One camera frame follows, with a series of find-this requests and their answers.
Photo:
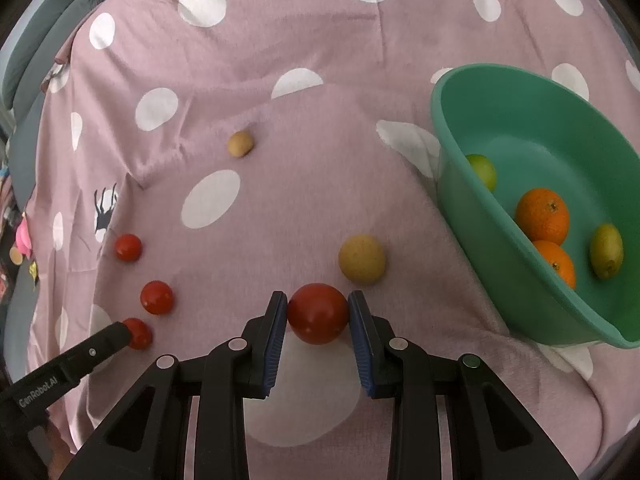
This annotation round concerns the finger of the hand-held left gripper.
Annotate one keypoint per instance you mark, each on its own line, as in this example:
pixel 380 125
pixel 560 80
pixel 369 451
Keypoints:
pixel 102 345

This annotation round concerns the large tan round fruit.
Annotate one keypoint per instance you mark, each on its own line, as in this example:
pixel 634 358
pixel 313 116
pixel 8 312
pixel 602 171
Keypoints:
pixel 362 258

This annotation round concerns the yellow-green kiwi fruit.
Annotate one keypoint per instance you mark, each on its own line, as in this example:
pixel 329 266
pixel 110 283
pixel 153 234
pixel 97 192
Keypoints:
pixel 606 251

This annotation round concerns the pink toy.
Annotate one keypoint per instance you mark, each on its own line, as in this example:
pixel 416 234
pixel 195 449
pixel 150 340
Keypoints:
pixel 22 237

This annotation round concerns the small red tomato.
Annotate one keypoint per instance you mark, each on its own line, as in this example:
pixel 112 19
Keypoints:
pixel 157 297
pixel 128 247
pixel 138 333

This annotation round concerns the green lime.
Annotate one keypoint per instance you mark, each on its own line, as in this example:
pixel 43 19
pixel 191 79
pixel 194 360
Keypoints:
pixel 484 170

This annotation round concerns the green plastic bowl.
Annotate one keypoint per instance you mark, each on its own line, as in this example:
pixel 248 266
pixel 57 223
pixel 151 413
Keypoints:
pixel 525 125

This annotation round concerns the grey duvet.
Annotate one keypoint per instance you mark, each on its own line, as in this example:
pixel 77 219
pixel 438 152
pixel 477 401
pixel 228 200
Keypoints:
pixel 30 60

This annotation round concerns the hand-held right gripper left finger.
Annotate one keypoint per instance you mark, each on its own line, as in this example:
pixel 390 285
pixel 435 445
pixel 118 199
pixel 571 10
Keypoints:
pixel 272 340

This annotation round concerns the small orange mandarin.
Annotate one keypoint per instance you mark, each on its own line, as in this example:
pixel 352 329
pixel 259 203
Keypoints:
pixel 557 262

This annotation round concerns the small tan round fruit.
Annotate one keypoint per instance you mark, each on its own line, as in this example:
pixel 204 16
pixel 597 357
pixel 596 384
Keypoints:
pixel 240 143

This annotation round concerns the large orange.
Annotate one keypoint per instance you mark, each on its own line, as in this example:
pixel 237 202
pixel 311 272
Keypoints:
pixel 542 214

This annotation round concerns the pink polka dot blanket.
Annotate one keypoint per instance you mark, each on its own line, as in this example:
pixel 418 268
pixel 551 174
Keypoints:
pixel 300 85

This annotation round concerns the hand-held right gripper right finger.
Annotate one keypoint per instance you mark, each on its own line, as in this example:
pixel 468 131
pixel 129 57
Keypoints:
pixel 361 340

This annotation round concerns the large red tomato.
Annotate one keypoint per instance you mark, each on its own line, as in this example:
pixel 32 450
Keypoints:
pixel 317 312

